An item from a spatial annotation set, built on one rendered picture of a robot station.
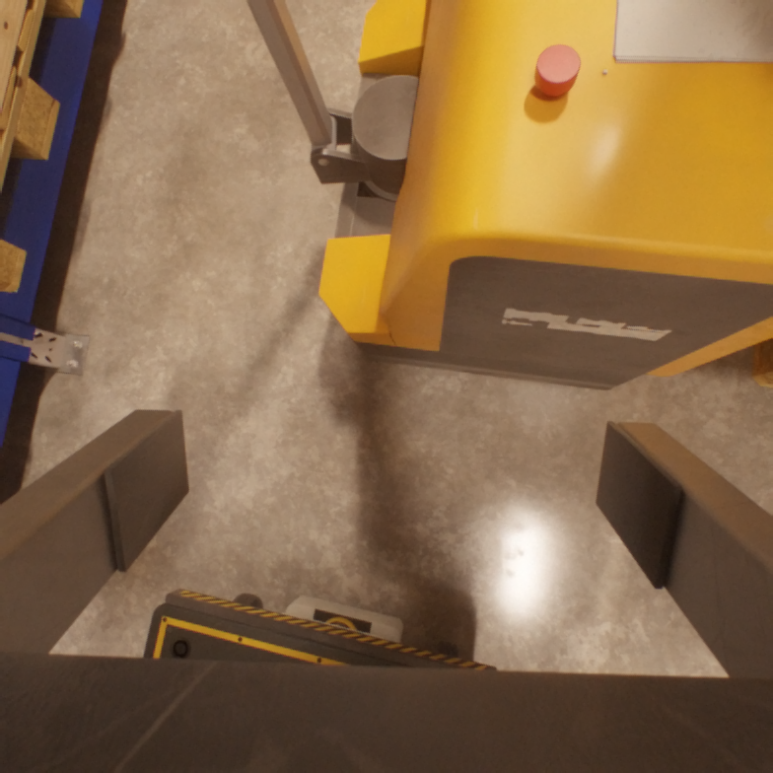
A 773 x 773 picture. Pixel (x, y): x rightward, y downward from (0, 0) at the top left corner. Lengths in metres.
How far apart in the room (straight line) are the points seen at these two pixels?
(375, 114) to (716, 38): 0.65
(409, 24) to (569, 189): 0.86
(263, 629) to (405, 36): 1.23
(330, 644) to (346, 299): 0.66
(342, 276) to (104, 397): 0.84
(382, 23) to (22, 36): 0.78
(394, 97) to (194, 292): 0.78
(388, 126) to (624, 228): 0.66
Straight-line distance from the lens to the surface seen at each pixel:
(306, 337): 1.48
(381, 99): 1.17
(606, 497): 0.17
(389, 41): 1.36
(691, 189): 0.59
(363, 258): 1.12
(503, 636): 1.45
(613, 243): 0.55
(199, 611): 1.22
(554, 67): 0.58
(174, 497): 0.17
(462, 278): 0.67
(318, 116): 1.10
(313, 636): 1.15
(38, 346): 1.72
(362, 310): 1.08
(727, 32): 0.68
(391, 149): 1.11
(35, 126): 1.60
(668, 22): 0.67
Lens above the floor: 1.39
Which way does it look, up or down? 80 degrees down
